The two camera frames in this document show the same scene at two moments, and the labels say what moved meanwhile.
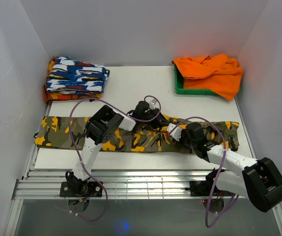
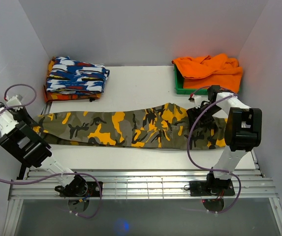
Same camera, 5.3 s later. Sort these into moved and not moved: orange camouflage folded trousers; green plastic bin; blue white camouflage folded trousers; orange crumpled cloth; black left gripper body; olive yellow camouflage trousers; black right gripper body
Moved: black left gripper body; olive yellow camouflage trousers; black right gripper body
Not moved: green plastic bin; blue white camouflage folded trousers; orange camouflage folded trousers; orange crumpled cloth
